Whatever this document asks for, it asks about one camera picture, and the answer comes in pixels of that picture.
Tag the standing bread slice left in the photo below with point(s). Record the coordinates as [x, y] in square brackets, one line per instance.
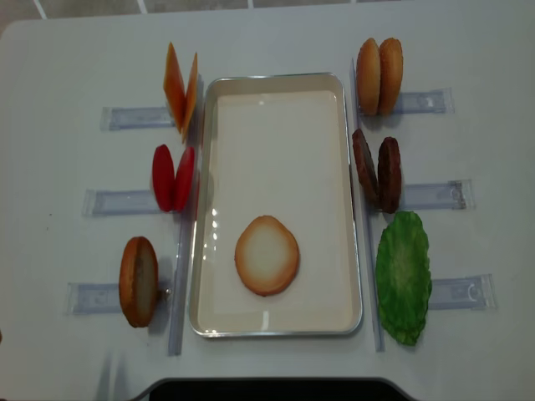
[138, 282]

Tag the left brown meat patty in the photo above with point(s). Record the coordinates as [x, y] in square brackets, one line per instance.
[365, 168]

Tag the green lettuce leaf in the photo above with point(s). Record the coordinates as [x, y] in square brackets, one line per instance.
[403, 278]

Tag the right orange cheese slice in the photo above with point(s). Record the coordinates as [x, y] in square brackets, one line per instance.
[190, 99]

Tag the left bun slice top right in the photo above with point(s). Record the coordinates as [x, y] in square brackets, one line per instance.
[368, 77]

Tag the clear acrylic rack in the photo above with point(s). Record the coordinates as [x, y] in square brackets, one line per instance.
[92, 298]
[476, 292]

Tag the orange cheese slice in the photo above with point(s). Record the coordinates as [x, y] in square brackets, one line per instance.
[190, 99]
[174, 88]

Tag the brown meat patty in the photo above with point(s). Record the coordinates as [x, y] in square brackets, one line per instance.
[365, 168]
[389, 175]

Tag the left clear acrylic rack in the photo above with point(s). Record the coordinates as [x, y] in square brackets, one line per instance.
[92, 298]

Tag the white rectangular metal tray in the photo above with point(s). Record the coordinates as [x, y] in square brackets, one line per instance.
[276, 146]

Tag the right clear acrylic rack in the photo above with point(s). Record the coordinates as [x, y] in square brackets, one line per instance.
[476, 292]

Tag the left red tomato slice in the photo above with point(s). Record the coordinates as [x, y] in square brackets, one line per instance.
[163, 177]

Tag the red tomato slice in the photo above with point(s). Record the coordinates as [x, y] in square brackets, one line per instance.
[184, 178]
[163, 177]

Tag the right red tomato slice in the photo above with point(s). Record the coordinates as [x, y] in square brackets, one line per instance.
[184, 178]

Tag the bread slice on tray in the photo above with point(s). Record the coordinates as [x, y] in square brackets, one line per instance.
[267, 256]

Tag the right brown meat patty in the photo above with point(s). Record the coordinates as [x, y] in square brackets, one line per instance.
[389, 175]

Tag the left orange cheese slice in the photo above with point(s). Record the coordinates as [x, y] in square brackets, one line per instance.
[174, 88]

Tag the bun slice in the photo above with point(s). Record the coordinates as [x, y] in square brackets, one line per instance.
[368, 77]
[391, 74]

